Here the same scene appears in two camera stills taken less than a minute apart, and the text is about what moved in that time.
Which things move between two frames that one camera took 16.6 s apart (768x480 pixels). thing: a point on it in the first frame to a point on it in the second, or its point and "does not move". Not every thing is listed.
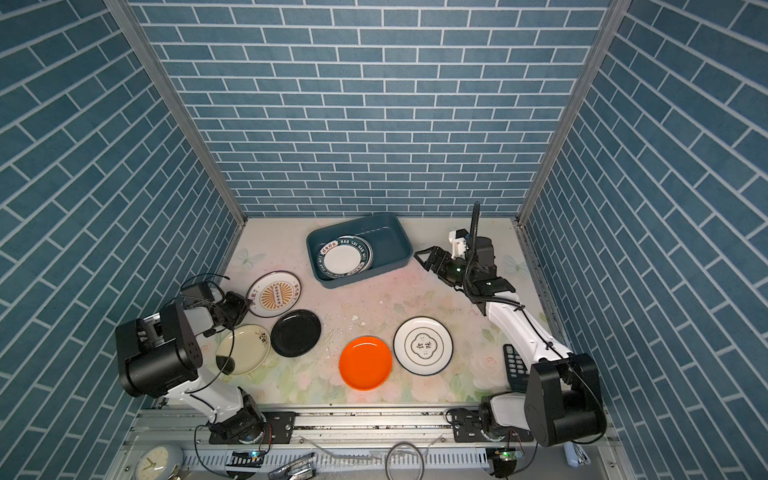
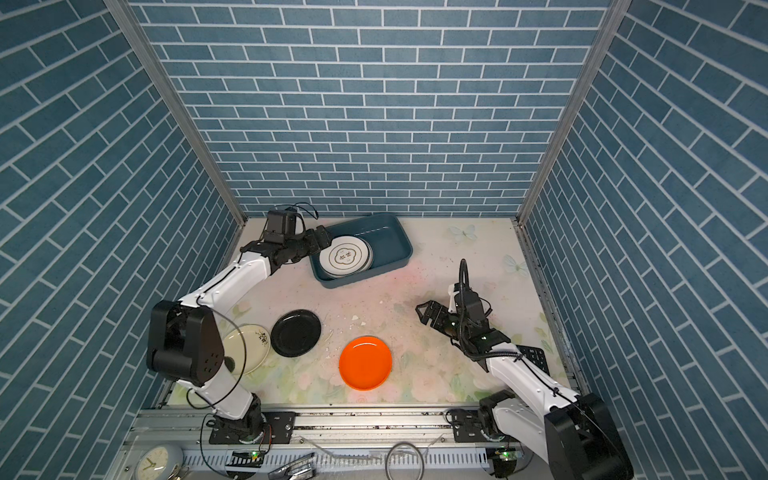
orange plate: [365, 363] does not move
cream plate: [248, 345] does not move
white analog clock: [157, 463] does not move
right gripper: [439, 253] to [434, 305]
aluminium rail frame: [374, 446] does not move
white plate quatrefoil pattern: [423, 346] to [346, 256]
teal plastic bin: [358, 249] does not move
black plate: [295, 333] does not move
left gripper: [239, 304] to [313, 244]
